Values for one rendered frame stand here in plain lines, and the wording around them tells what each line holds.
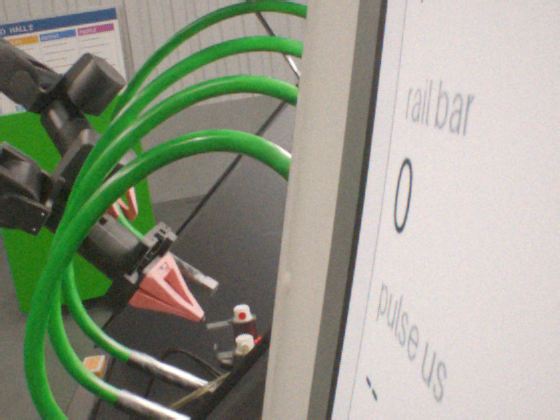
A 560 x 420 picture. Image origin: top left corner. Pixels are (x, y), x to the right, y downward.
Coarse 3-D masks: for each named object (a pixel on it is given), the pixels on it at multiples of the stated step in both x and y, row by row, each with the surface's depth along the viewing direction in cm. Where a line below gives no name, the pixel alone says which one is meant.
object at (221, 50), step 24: (216, 48) 53; (240, 48) 53; (264, 48) 54; (288, 48) 54; (168, 72) 53; (144, 96) 53; (120, 120) 54; (96, 144) 54; (72, 192) 55; (72, 264) 56; (72, 288) 56; (72, 312) 57; (96, 336) 57; (144, 360) 58; (192, 384) 59
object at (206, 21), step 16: (256, 0) 66; (272, 0) 66; (208, 16) 68; (224, 16) 67; (304, 16) 65; (192, 32) 69; (160, 48) 70; (144, 64) 71; (144, 80) 73; (128, 96) 73; (128, 224) 78
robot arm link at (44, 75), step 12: (0, 36) 88; (0, 48) 84; (12, 48) 85; (0, 60) 84; (12, 60) 83; (24, 60) 82; (36, 60) 87; (0, 72) 84; (12, 72) 83; (36, 72) 82; (48, 72) 85; (0, 84) 84; (48, 84) 83; (12, 96) 83
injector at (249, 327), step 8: (232, 320) 67; (232, 328) 67; (240, 328) 66; (248, 328) 66; (256, 328) 67; (256, 336) 67; (224, 360) 68; (232, 360) 68; (224, 368) 68; (232, 368) 68
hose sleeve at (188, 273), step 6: (168, 252) 77; (174, 258) 77; (180, 264) 77; (186, 264) 77; (180, 270) 76; (186, 270) 76; (192, 270) 77; (186, 276) 76; (192, 276) 76; (198, 276) 76; (204, 276) 77; (192, 282) 76; (198, 282) 76; (198, 288) 76
